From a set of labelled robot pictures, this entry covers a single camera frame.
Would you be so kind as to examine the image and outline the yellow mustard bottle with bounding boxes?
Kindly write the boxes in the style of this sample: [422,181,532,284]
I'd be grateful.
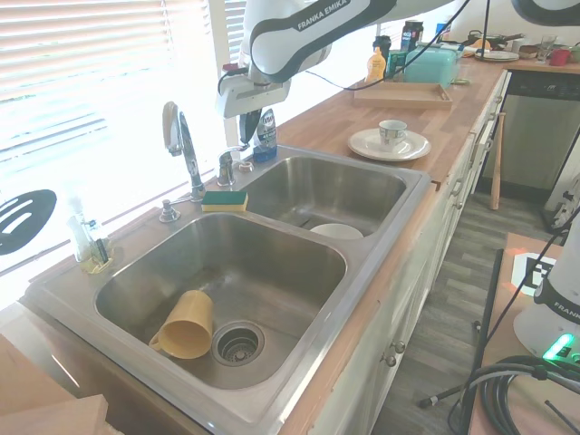
[365,45,387,84]

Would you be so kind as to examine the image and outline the stainless steel double sink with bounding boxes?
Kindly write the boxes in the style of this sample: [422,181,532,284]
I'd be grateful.
[20,143,432,435]

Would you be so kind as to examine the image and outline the white window blinds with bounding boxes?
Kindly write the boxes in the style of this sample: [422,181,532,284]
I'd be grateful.
[225,0,249,60]
[0,0,215,164]

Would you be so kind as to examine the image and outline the chrome gooseneck faucet spout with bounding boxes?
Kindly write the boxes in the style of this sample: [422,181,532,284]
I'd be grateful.
[161,101,206,203]

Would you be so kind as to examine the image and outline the blue dish soap bottle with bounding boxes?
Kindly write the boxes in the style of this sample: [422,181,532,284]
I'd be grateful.
[251,107,278,163]

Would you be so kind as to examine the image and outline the white patterned tea cup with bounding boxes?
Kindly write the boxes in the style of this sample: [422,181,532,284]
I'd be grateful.
[378,119,409,152]

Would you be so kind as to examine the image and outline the white dinner plate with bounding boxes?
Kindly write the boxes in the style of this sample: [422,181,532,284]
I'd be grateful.
[347,128,432,162]

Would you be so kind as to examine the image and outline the steel dishwasher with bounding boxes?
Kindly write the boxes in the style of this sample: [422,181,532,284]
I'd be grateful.
[478,68,580,194]

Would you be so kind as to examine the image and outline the clear soap dispenser bottle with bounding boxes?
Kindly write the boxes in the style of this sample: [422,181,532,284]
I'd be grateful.
[66,192,94,263]

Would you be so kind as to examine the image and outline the yellow brush holder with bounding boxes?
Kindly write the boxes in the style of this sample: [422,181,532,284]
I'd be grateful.
[79,246,124,276]

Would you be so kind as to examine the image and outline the chrome sink sprayer cap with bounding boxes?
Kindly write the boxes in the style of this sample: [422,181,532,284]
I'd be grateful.
[158,198,181,224]

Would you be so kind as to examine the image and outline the metal drain strainer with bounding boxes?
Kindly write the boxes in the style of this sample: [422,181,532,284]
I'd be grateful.
[211,320,267,366]

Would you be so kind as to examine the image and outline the green small box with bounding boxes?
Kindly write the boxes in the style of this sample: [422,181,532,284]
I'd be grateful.
[389,50,410,76]

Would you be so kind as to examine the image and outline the teal plastic container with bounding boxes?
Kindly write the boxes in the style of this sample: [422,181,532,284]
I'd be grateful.
[403,46,462,90]

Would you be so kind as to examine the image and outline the black labelled canister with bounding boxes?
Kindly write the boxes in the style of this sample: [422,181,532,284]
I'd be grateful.
[400,19,425,53]

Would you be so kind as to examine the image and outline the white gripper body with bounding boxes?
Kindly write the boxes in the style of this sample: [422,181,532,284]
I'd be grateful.
[214,75,292,121]

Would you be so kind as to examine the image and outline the yellow plastic mug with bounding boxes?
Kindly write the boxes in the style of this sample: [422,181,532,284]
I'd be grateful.
[149,289,215,361]

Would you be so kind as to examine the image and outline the white bowl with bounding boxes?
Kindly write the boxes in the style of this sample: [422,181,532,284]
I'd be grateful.
[309,222,365,242]

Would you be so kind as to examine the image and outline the yellow green sponge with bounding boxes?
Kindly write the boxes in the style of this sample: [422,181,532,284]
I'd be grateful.
[200,189,250,214]

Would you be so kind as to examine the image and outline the chrome faucet lever handle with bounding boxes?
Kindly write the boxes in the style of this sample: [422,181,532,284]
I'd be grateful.
[216,145,247,188]

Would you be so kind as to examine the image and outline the dark pump bottle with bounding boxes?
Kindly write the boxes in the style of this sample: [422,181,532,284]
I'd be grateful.
[372,34,392,63]

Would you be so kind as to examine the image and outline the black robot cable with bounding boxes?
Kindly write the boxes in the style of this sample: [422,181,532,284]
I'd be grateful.
[307,0,493,92]

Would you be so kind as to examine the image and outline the light wooden block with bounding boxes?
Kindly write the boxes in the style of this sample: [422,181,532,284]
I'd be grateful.
[0,333,110,435]

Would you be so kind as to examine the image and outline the wooden tray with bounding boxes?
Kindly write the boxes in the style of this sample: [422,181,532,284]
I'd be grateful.
[353,81,455,111]

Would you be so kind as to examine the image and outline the black slotted spatula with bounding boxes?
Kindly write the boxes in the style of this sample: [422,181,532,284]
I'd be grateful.
[0,188,58,256]

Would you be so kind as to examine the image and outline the black white fiducial marker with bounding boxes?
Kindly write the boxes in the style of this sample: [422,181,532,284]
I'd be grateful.
[511,251,557,295]

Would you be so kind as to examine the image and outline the coiled grey black cables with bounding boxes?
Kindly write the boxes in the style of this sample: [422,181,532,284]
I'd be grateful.
[447,355,580,435]

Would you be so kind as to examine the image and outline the white kitchen cabinets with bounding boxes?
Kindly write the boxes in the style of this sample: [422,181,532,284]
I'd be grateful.
[275,67,514,435]

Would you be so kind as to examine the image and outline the black tripod pole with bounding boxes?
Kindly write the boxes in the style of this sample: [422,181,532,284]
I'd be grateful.
[470,247,505,377]

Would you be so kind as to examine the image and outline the clear drinking glass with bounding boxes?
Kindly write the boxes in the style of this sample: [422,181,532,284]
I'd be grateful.
[536,34,558,63]

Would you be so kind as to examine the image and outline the stack of white plates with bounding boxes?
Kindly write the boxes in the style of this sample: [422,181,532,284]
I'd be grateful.
[472,49,520,63]

